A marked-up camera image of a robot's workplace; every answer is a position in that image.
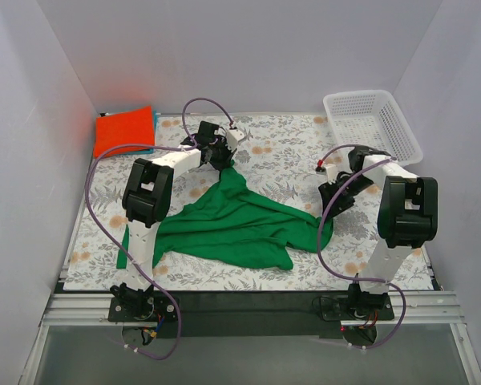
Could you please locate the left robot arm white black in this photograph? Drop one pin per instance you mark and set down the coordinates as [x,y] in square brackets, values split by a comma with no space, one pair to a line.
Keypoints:
[147,200]

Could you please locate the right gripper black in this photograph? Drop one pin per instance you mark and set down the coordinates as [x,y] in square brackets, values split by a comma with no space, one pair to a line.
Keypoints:
[336,196]

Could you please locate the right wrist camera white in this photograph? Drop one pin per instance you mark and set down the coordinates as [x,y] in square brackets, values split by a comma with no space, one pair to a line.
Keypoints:
[328,170]

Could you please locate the floral patterned table mat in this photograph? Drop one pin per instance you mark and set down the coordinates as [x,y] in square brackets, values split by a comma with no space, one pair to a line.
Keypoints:
[278,161]

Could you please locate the green t shirt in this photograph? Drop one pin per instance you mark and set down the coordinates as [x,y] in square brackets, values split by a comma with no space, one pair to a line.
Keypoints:
[239,227]

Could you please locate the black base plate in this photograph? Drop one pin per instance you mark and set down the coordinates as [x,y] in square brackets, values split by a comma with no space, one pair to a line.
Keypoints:
[245,313]

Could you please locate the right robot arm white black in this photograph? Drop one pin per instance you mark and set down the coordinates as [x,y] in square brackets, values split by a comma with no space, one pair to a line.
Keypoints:
[407,218]

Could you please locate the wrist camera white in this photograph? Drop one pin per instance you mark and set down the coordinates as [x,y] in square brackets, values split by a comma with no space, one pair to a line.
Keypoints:
[234,137]
[328,170]

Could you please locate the aluminium rail frame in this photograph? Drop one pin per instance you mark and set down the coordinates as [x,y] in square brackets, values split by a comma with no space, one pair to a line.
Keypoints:
[426,343]

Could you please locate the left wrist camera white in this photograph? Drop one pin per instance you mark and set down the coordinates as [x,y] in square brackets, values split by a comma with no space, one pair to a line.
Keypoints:
[234,137]

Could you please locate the folded blue t shirt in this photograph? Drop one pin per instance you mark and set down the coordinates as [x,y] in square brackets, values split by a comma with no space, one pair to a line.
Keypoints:
[154,124]

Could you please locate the folded orange t shirt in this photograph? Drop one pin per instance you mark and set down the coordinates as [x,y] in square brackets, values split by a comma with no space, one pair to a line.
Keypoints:
[130,127]

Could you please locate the white plastic basket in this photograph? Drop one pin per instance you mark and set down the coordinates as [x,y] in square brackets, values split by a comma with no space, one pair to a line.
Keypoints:
[372,118]

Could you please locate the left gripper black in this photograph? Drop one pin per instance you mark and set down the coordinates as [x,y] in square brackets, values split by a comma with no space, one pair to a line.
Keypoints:
[219,158]

